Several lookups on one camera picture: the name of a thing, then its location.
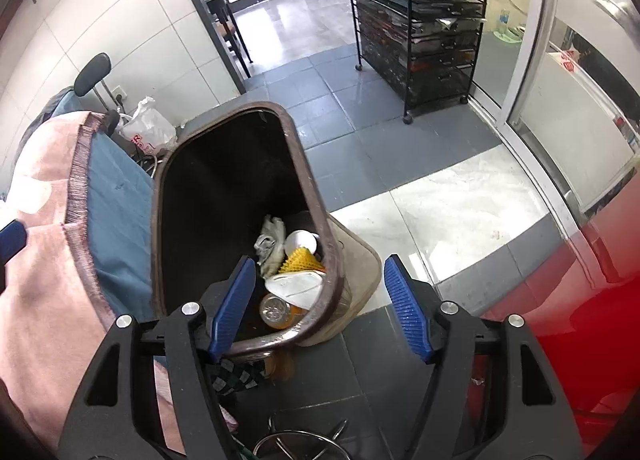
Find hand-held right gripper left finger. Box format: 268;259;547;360
57;255;258;460

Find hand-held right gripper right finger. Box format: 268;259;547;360
382;254;586;460

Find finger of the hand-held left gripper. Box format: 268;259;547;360
0;219;28;265

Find clear bottle orange liquid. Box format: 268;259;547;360
259;292;307;331

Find yellow foam fruit net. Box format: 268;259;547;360
277;247;326;275

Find brown rimmed trash bin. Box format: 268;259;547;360
150;101;383;358

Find checkered cloth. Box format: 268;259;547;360
210;357;266;396

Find blue bed sheet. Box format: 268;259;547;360
50;90;157;321

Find red glossy object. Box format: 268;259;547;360
480;220;640;441

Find white plastic bag red print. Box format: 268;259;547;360
117;96;178;151

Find black chair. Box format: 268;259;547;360
74;52;122;113

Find black drawer cart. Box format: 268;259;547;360
345;0;491;123

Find aluminium framed glass door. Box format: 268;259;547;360
470;0;640;241

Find black side table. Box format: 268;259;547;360
202;0;253;78

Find green white plastic container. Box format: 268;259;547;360
494;4;525;43

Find metal wire stand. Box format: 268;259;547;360
250;415;351;460

